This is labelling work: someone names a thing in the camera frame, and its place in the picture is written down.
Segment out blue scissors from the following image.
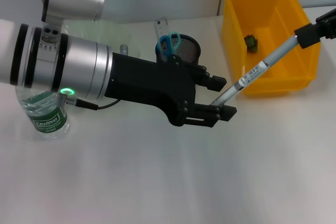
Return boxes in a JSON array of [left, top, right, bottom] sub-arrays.
[[156, 31, 182, 63]]

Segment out pale green glass fruit plate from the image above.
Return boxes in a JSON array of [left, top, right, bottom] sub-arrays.
[[61, 20, 142, 59]]

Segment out yellow plastic bin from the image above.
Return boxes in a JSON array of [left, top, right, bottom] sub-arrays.
[[222, 0, 321, 96]]

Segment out grey and clear pen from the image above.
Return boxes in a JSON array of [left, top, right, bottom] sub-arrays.
[[211, 36, 300, 106]]

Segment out green plastic scrap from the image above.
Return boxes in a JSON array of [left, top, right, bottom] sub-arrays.
[[244, 34, 259, 53]]

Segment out transparent plastic ruler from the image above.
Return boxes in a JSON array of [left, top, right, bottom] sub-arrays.
[[154, 16, 170, 44]]

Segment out black mesh cup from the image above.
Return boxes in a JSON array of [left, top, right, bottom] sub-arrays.
[[154, 34, 202, 67]]

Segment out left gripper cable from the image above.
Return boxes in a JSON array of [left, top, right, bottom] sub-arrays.
[[57, 93, 120, 111]]

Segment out clear green-labelled water bottle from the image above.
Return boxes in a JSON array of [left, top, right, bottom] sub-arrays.
[[15, 84, 71, 141]]

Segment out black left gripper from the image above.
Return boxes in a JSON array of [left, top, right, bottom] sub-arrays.
[[104, 52, 238, 128]]

